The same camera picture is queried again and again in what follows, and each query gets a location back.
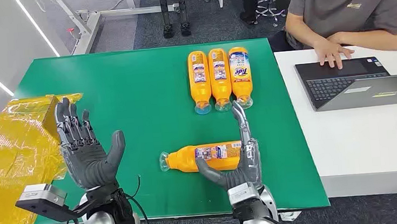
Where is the person's right hand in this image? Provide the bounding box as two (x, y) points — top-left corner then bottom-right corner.
(312, 36), (356, 72)

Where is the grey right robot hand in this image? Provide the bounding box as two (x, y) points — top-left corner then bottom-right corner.
(190, 99), (265, 194)

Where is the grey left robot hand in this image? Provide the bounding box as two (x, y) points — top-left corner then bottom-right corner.
(53, 93), (130, 194)

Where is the orange detergent bottle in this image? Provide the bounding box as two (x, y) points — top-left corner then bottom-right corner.
(158, 140), (244, 177)
(207, 47), (234, 113)

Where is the orange bottle showing Tide label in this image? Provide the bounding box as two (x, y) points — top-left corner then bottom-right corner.
(227, 45), (255, 111)

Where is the orange bottle with blue cap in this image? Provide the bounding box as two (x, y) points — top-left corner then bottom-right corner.
(186, 50), (214, 116)

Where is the grey black laptop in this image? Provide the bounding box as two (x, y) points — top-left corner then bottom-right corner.
(294, 54), (397, 114)

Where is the office chair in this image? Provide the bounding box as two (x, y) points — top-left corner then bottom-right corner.
(254, 0), (298, 29)

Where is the yellow plastic-wrapped cardboard box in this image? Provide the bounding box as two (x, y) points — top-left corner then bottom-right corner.
(0, 92), (95, 224)

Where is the black silver humanoid robot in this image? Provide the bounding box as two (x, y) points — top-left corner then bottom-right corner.
(157, 0), (193, 40)

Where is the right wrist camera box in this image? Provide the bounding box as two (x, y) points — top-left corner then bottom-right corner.
(226, 181), (262, 209)

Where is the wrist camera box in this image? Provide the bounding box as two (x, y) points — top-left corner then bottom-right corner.
(14, 180), (86, 224)
(226, 181), (262, 209)

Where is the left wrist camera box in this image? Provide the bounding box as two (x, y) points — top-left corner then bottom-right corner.
(14, 180), (86, 224)

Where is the white metal gantry frame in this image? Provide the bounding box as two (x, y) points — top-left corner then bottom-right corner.
(54, 0), (184, 58)

